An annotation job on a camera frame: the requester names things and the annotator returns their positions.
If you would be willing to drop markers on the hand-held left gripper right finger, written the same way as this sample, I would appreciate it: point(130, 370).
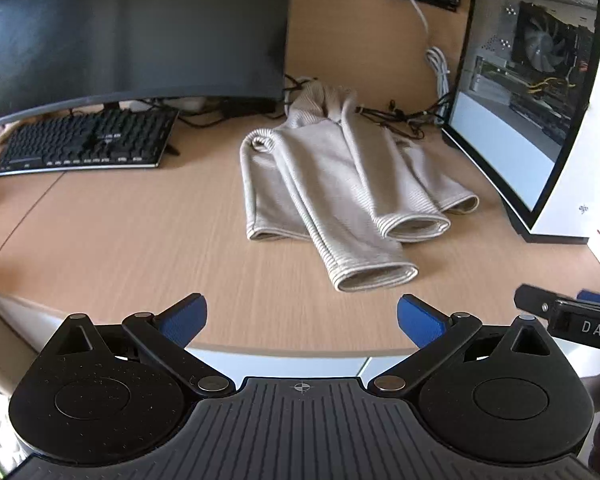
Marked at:
point(419, 324)

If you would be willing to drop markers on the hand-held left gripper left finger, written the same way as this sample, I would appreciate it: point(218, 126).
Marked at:
point(186, 321)

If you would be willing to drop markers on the beige ribbed sweater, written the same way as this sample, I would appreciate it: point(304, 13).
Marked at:
point(325, 170)

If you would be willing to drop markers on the white glass-sided computer case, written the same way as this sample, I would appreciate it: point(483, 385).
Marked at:
point(525, 100)

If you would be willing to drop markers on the black keyboard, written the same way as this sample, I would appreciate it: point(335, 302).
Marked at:
point(85, 142)

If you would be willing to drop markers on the black curved monitor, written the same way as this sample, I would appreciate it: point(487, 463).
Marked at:
point(130, 35)

